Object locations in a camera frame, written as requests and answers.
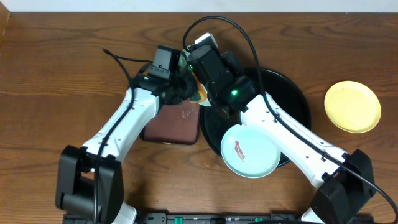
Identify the green yellow sponge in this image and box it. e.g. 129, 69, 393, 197
190, 75, 208, 103

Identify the green plate with stain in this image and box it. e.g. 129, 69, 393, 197
182, 50, 211, 107

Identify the yellow plate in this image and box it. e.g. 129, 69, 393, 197
324, 80, 381, 134

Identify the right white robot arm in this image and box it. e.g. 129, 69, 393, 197
184, 44, 376, 223

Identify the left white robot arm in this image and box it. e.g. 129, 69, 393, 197
55, 70, 198, 223

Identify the rectangular black water tray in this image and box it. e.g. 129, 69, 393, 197
140, 100, 200, 145

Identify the round black tray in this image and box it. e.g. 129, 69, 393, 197
200, 68, 312, 156

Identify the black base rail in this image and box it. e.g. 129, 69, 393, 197
113, 213, 301, 224

